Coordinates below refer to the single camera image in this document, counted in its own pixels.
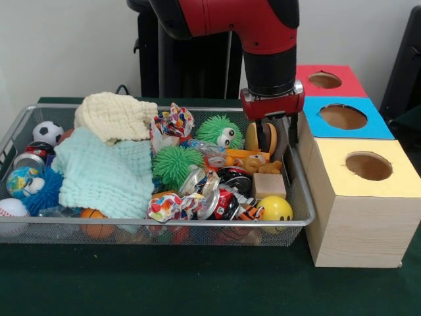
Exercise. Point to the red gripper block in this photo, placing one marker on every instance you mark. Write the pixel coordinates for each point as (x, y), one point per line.
(273, 103)

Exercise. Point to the orange plush cat toy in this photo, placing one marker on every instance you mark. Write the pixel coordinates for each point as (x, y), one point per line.
(255, 164)

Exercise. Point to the cream muslin cloth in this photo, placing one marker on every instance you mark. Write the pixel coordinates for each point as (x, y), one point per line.
(105, 115)

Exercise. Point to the pale mint muslin cloth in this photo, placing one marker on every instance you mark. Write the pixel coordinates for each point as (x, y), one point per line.
(105, 174)

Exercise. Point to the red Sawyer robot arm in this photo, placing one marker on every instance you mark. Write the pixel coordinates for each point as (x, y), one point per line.
(263, 33)

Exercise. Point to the wooden box with three holes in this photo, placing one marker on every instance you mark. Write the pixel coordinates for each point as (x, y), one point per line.
(355, 230)

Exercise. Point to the shallow clear mesh bin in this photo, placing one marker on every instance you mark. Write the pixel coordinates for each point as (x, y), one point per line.
(49, 233)

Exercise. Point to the wooden toy hamburger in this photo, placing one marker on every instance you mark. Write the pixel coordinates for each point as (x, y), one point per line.
(251, 136)

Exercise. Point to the plain wooden cube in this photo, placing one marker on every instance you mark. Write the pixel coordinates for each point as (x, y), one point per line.
(269, 186)

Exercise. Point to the green spiky toy with eyes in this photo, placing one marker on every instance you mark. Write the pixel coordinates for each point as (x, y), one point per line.
(210, 131)
(174, 164)

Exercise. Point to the yellow smiley ball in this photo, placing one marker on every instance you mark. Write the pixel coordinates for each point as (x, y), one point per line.
(274, 209)

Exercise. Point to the dark green side-table cloth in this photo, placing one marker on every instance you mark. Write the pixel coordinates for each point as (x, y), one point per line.
(408, 121)

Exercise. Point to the black chair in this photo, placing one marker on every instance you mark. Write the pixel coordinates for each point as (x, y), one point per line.
(404, 66)

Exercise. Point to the dark green table cloth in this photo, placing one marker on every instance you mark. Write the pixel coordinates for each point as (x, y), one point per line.
(197, 289)

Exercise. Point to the small soccer ball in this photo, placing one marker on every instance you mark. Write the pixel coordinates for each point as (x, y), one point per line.
(47, 131)

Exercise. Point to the blue spiky toy with eyes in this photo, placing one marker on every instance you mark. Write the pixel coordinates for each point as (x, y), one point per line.
(46, 194)

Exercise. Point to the small globe ball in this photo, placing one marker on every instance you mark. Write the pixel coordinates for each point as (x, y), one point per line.
(18, 182)

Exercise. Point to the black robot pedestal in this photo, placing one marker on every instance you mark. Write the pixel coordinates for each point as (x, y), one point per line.
(197, 69)

